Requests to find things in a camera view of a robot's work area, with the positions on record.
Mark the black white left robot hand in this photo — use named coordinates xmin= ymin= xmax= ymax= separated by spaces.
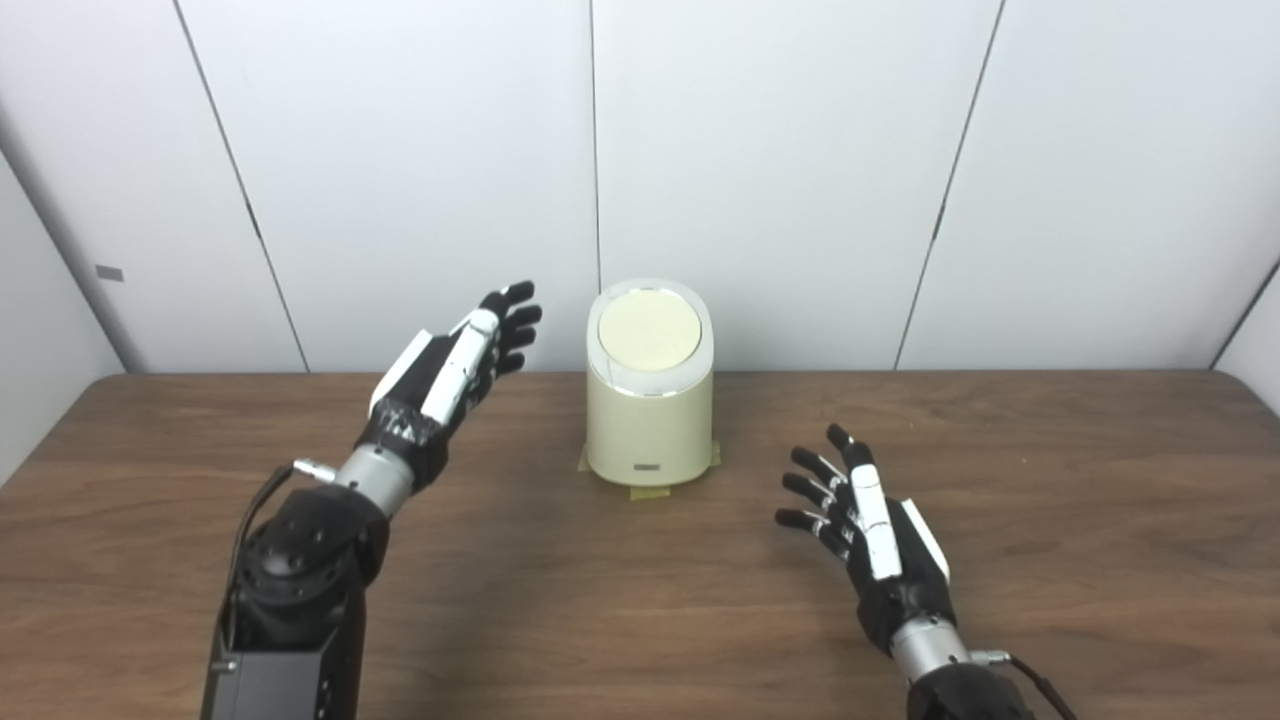
xmin=355 ymin=281 xmax=544 ymax=491

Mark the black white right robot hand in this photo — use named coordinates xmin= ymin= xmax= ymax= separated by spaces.
xmin=774 ymin=424 xmax=956 ymax=656

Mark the cream round bin lid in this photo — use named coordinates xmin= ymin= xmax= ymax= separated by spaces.
xmin=598 ymin=288 xmax=703 ymax=372

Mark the cream-colored bin body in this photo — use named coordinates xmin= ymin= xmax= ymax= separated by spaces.
xmin=584 ymin=278 xmax=716 ymax=488

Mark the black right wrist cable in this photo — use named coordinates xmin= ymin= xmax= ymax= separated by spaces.
xmin=970 ymin=650 xmax=1079 ymax=720

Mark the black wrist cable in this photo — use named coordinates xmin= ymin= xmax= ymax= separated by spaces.
xmin=225 ymin=458 xmax=336 ymax=651
xmin=970 ymin=650 xmax=1079 ymax=720

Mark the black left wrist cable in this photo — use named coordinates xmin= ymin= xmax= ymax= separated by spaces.
xmin=225 ymin=458 xmax=336 ymax=651

